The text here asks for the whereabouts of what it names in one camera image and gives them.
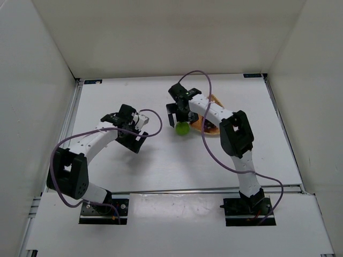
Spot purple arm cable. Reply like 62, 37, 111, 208
52, 109, 163, 224
178, 70, 284, 225

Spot blue left corner label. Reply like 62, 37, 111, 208
84, 79, 102, 85

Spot aluminium front table rail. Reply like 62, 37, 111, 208
112, 184, 306, 194

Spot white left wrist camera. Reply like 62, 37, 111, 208
133, 114, 149, 130

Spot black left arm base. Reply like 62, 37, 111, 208
79, 194, 130, 225

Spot aluminium left table rail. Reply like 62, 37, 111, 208
45, 79, 83, 192

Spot green fake apple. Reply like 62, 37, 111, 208
175, 122, 190, 136

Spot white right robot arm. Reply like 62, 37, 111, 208
166, 83, 265, 208

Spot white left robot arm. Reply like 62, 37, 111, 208
47, 104, 149, 204

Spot dark red fake grapes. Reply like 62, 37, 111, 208
204, 119, 216, 133

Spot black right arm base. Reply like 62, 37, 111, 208
220, 197, 276, 227

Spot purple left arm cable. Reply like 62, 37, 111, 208
52, 109, 163, 224

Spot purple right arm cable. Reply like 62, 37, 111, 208
178, 70, 284, 225

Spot woven bamboo fruit bowl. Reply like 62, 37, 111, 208
189, 94, 231, 136

